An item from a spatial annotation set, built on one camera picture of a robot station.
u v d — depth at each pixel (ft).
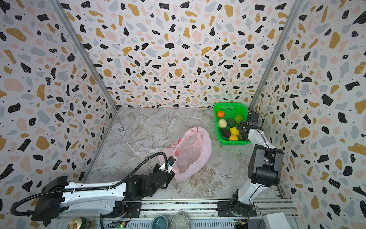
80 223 2.02
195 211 2.47
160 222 2.29
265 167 1.60
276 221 2.21
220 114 3.71
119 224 2.31
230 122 3.48
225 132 3.31
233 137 3.21
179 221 2.31
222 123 3.48
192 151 3.20
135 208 2.41
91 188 1.50
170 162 2.02
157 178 1.83
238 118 3.58
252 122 2.41
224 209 2.40
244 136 2.34
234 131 3.30
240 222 2.35
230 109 3.98
